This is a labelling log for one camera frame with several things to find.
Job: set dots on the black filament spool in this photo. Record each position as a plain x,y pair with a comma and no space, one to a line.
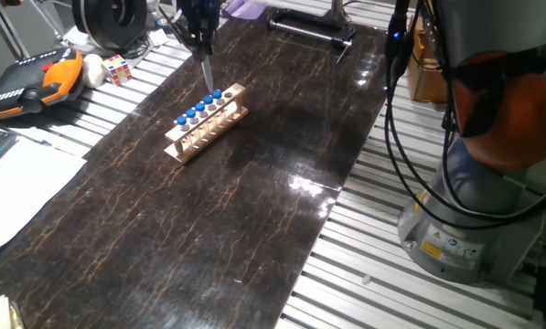
94,23

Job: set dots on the white paper sheet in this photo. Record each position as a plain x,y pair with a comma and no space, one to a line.
21,192

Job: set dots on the white rubik's cube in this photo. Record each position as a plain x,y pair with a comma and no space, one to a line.
117,70

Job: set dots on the black metal stand base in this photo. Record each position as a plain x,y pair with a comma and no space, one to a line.
343,33

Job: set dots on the orange black teach pendant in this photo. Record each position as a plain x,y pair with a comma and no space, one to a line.
30,87

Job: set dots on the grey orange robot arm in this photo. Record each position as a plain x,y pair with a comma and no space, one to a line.
506,119

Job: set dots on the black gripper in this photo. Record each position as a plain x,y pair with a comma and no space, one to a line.
201,13

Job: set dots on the brown cardboard box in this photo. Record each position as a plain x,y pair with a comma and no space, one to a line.
421,82

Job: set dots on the white egg shaped object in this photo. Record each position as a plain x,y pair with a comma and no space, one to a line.
93,71

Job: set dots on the wooden test tube rack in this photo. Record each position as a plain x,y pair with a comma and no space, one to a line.
238,90

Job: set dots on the purple plastic bag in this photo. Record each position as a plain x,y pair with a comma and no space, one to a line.
245,8

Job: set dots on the silver metal rod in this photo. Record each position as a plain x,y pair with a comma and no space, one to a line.
8,32
50,20

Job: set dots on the dark marble pattern mat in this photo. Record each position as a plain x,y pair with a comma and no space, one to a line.
185,219

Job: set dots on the small white scrap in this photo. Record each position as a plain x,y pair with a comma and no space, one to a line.
367,279

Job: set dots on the blue capped glass test tube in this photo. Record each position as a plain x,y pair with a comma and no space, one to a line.
217,94
208,99
181,120
190,113
207,73
200,107

